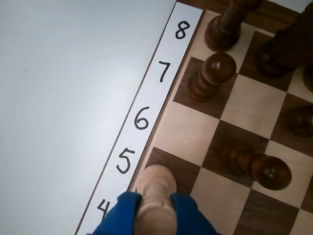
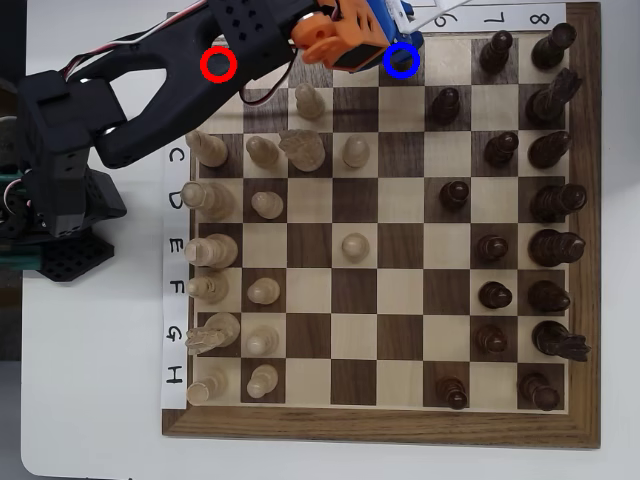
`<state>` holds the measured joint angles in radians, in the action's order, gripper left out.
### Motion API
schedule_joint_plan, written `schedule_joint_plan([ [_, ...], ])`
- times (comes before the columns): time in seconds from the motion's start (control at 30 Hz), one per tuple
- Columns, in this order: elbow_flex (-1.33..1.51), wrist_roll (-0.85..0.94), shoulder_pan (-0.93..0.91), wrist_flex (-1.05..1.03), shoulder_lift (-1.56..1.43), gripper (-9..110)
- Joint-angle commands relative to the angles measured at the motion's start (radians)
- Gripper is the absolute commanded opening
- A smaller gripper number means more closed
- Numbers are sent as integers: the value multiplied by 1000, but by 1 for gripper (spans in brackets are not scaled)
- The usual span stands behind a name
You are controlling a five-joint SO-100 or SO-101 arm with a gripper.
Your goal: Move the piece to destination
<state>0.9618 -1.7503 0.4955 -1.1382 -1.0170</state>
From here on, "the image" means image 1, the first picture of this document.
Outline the light wooden rook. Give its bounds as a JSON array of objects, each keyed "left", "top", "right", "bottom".
[{"left": 135, "top": 164, "right": 177, "bottom": 235}]

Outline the dark wooden pawn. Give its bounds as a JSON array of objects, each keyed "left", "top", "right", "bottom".
[
  {"left": 189, "top": 52, "right": 237, "bottom": 102},
  {"left": 221, "top": 141, "right": 293, "bottom": 190},
  {"left": 286, "top": 105, "right": 313, "bottom": 138}
]

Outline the dark wooden knight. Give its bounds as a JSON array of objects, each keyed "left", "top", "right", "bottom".
[{"left": 254, "top": 0, "right": 313, "bottom": 79}]

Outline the white paper strip with numbers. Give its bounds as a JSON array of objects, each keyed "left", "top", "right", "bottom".
[{"left": 74, "top": 1, "right": 204, "bottom": 235}]

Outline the wooden chessboard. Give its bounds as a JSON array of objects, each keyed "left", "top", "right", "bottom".
[{"left": 73, "top": 0, "right": 313, "bottom": 235}]

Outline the dark wooden rook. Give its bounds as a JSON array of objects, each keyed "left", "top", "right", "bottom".
[{"left": 204, "top": 0, "right": 261, "bottom": 52}]

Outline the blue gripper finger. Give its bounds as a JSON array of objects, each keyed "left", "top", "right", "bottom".
[
  {"left": 170, "top": 192, "right": 218, "bottom": 235},
  {"left": 85, "top": 191, "right": 143, "bottom": 235}
]

